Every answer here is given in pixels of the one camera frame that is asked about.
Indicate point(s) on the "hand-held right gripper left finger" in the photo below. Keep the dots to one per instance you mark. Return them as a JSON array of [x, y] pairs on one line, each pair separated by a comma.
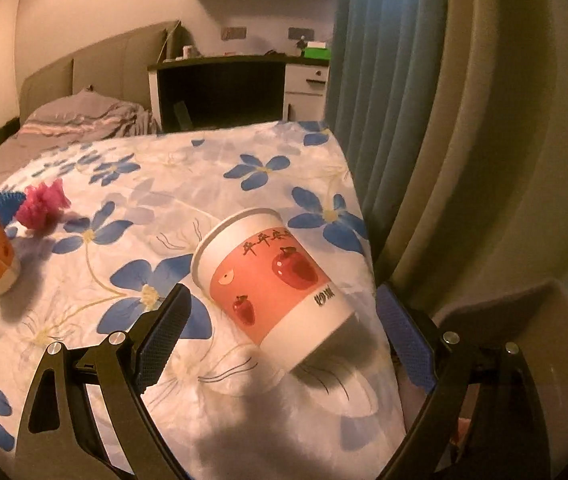
[[161, 340]]

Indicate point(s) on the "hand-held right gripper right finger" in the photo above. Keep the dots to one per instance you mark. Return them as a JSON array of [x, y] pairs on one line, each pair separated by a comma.
[[406, 335]]

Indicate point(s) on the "pink apple print paper cup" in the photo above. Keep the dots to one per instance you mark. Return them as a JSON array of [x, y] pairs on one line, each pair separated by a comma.
[[274, 285]]

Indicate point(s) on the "grey trash bin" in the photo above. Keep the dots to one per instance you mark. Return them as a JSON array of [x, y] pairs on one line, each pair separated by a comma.
[[554, 320]]

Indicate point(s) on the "blue floral blanket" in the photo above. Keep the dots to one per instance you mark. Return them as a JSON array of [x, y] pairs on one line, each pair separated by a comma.
[[188, 185]]

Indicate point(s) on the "pink foam net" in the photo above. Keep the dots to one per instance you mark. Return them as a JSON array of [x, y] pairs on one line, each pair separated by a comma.
[[41, 207]]

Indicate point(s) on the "grey curtain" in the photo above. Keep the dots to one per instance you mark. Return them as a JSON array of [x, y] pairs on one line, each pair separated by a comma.
[[504, 135]]

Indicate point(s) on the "blue curtain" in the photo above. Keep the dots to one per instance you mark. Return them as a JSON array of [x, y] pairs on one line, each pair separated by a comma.
[[379, 85]]

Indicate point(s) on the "white drawer cabinet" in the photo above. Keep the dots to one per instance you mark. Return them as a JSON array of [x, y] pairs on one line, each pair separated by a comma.
[[304, 102]]

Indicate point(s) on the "dark wooden desk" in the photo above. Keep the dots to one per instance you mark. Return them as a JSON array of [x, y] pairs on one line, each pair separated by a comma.
[[223, 90]]

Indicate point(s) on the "black nightstand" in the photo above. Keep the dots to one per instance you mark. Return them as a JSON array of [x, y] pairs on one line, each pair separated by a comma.
[[7, 131]]

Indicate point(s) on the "green box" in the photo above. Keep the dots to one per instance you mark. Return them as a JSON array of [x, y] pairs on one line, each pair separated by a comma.
[[316, 51]]

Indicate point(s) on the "small black desk item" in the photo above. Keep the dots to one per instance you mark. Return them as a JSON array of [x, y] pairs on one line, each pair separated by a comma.
[[274, 53]]

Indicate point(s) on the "grey wall socket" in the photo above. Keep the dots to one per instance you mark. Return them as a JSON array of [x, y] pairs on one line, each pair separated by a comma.
[[234, 33], [298, 33]]

